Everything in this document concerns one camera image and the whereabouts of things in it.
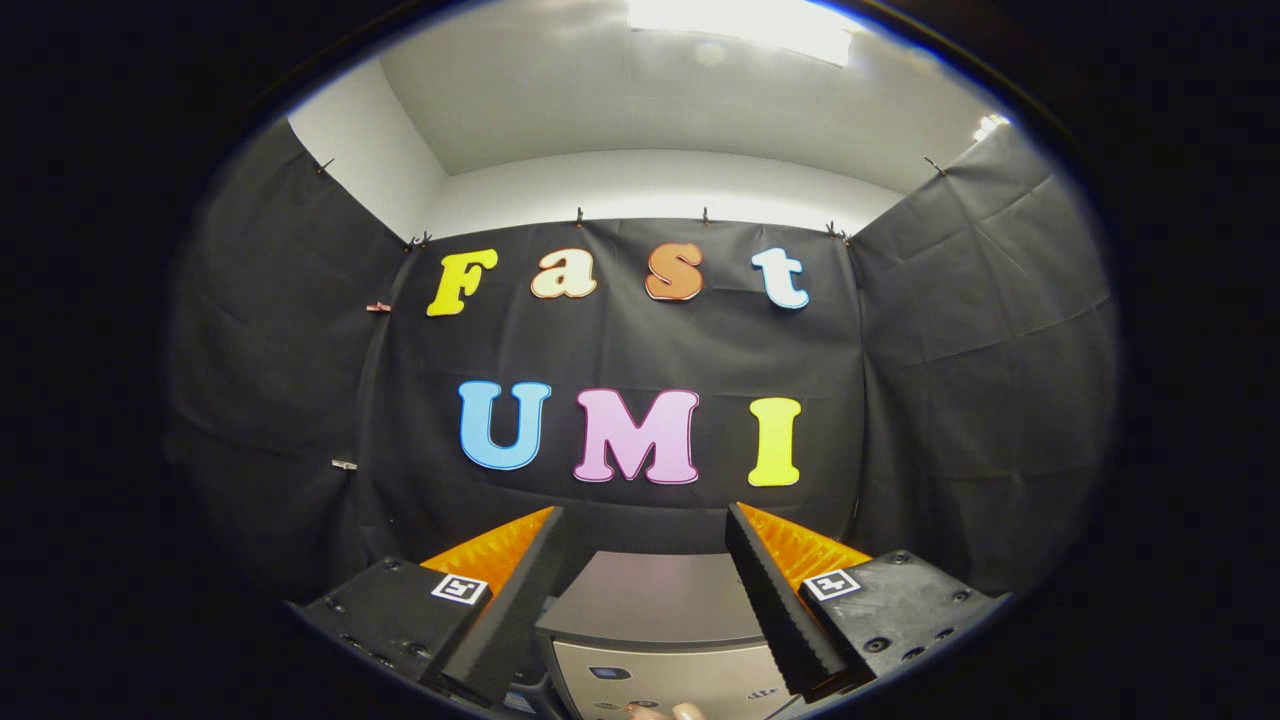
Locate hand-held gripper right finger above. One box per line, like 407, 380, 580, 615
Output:
725, 502, 1009, 701

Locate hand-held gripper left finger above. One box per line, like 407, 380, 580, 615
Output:
290, 506, 568, 709

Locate grey box appliance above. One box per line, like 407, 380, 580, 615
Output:
535, 550, 801, 720

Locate black backdrop cloth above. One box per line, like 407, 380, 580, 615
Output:
165, 120, 1121, 601

